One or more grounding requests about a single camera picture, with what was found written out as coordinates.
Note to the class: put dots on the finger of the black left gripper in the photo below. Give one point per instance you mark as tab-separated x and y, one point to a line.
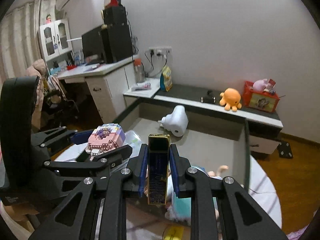
60	136
80	169

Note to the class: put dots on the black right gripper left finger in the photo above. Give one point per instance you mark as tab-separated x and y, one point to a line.
96	207

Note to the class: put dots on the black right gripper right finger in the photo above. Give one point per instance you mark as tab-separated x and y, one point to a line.
219	207

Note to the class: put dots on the pink block donut toy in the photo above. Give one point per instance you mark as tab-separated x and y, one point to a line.
105	138

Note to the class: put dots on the clear dental flossers box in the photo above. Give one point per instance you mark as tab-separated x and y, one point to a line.
130	142

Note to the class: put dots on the gold black rectangular lighter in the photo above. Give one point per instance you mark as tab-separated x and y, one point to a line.
158	166

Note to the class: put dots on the white ear-shaped device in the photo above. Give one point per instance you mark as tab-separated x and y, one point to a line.
176	122

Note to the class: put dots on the white striped tablecloth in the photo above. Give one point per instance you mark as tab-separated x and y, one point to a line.
178	210

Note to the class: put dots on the pink black storage box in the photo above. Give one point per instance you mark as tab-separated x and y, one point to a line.
215	144

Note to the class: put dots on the low white side cabinet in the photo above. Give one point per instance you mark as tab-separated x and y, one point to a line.
130	96

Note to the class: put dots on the pink padded jacket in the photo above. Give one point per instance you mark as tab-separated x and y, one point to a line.
39	69

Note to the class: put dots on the white desk with drawers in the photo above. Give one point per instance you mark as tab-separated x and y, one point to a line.
107	84

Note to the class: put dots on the bottle with orange cap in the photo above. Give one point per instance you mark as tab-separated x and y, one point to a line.
139	70

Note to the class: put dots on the yellow blue snack bag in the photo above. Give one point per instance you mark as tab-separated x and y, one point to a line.
166	79

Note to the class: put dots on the beige curtain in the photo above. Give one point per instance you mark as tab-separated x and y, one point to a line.
20	45

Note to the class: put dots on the white glass-door cabinet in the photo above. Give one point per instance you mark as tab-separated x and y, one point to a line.
55	39

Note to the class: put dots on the black computer monitor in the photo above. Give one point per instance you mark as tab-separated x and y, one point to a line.
92	44

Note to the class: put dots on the orange octopus plush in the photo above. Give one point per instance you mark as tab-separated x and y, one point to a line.
230	100

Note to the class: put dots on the red storage basket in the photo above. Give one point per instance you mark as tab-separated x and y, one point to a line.
263	101

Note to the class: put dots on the pink pig plush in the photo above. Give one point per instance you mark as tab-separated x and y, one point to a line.
260	85

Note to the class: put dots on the black speaker on tower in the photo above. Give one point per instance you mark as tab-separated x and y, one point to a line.
115	15

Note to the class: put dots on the wall power socket strip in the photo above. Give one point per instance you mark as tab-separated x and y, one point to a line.
161	51

